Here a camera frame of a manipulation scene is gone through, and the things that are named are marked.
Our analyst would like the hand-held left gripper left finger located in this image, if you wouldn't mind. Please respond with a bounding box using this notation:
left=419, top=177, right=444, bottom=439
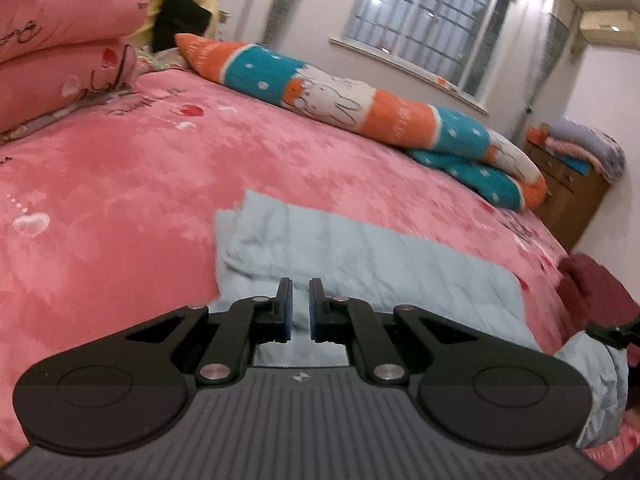
left=125, top=277, right=295, bottom=388

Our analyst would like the folded pink towel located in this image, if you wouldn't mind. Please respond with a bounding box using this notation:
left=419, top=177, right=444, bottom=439
left=545, top=136, right=591, bottom=161

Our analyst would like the folded pink quilt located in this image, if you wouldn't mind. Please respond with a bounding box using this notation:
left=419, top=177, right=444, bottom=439
left=0, top=0, right=151, bottom=133

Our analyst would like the wall air conditioner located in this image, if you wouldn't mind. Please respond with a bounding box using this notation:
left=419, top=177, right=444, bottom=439
left=577, top=7, right=640, bottom=46

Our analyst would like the black cloth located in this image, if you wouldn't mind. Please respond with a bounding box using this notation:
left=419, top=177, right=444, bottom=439
left=151, top=0, right=211, bottom=53

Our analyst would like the light blue down jacket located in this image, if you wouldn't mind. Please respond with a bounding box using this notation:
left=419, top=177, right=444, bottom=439
left=214, top=189, right=630, bottom=450

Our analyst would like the maroon garment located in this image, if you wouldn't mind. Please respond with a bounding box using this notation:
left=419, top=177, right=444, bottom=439
left=556, top=254, right=640, bottom=333

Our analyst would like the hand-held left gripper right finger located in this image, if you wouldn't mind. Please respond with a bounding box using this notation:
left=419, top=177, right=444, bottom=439
left=308, top=277, right=483, bottom=388

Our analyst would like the wooden cabinet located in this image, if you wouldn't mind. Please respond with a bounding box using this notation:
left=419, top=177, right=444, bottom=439
left=522, top=140, right=613, bottom=253

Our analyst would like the rolled rabbit-print quilt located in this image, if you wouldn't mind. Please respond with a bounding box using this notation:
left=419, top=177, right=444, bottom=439
left=175, top=32, right=549, bottom=212

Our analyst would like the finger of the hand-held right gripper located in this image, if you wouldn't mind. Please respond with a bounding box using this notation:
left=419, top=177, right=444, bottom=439
left=586, top=314, right=640, bottom=352

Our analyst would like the barred window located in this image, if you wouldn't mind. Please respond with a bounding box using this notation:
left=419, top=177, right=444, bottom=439
left=329, top=0, right=526, bottom=113

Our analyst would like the folded grey patterned blanket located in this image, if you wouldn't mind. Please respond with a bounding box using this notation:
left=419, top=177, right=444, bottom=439
left=546, top=117, right=626, bottom=181

